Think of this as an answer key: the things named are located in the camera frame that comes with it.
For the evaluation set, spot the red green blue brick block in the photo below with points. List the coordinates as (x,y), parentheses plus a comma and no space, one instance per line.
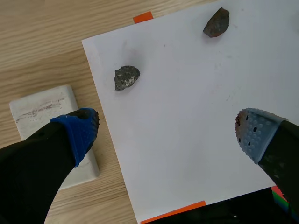
(279,195)

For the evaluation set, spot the white sheet of paper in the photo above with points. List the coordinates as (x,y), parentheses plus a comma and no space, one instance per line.
(187,112)

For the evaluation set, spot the dark reddish-brown small stone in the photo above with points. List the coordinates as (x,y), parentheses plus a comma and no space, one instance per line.
(217,23)

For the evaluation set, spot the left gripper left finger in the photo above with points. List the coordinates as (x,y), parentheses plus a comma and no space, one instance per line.
(35,163)

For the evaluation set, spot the small white tile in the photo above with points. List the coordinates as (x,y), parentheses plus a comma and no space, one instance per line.
(42,112)

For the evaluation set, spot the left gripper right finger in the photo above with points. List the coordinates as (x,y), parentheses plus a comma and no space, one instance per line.
(268,144)

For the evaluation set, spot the grey speckled small stone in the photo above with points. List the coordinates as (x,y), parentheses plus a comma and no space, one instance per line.
(126,77)

